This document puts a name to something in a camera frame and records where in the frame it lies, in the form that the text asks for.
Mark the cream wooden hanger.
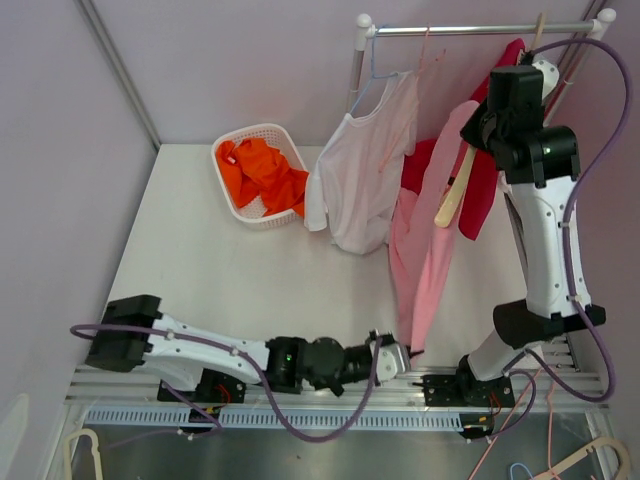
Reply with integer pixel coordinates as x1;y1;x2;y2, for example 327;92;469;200
434;145;477;228

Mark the cream hanger of crimson shirt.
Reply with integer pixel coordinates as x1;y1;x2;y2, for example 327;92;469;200
527;11;547;52

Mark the pink wire hanger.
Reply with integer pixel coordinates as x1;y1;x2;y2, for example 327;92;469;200
467;364;559;480
378;25;446;173

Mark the white plastic basket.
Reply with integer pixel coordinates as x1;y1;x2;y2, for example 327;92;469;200
211;123;308;229

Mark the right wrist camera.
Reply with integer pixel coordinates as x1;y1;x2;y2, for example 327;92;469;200
519;52;560;107

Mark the wooden hanger on floor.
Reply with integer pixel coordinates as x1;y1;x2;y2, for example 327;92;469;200
534;437;631;480

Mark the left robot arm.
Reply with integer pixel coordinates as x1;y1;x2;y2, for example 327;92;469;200
85;294;412;401

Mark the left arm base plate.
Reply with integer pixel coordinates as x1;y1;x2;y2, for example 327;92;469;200
174;370;246;404

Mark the cream hanger at left floor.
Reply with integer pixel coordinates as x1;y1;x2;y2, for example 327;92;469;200
62;427;106;480

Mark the metal clothes rack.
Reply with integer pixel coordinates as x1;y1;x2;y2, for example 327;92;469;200
346;1;617;133

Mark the pale pink t shirt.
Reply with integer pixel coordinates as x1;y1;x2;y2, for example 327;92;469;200
304;72;419;255

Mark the white slotted cable duct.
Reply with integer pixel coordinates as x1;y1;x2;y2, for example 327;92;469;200
85;407;463;432

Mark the blue wire hanger on floor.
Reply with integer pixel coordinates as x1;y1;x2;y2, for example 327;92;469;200
508;462;534;480

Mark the pink wire hanger on floor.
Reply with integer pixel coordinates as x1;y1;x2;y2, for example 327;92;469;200
467;364;559;480

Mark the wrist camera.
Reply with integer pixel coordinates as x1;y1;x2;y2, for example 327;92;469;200
519;52;560;107
375;342;411;384

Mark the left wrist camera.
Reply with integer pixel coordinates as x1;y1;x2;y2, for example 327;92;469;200
375;342;411;384

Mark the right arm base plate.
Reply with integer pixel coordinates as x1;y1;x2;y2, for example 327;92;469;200
421;374;515;407

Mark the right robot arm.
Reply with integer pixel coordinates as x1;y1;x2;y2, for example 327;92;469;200
455;65;606;405

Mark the orange t shirt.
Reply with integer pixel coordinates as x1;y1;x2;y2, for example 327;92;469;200
215;137;309;217

